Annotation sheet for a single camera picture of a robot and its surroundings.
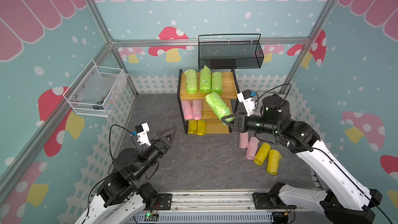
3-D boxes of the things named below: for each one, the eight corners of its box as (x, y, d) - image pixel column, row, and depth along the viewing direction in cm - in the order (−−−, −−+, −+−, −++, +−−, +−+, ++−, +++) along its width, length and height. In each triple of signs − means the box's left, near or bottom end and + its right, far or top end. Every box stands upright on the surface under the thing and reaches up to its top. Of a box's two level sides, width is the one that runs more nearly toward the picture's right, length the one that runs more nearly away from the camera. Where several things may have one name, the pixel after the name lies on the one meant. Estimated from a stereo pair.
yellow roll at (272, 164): (265, 172, 85) (267, 170, 82) (268, 150, 93) (271, 148, 90) (275, 176, 84) (278, 174, 81) (278, 154, 92) (280, 151, 89)
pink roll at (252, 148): (244, 157, 91) (246, 154, 87) (249, 139, 98) (251, 135, 94) (253, 160, 89) (255, 157, 85) (257, 142, 97) (259, 138, 93)
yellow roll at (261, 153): (252, 161, 89) (253, 158, 86) (260, 143, 96) (262, 140, 93) (261, 166, 87) (263, 164, 84) (269, 148, 94) (271, 145, 91)
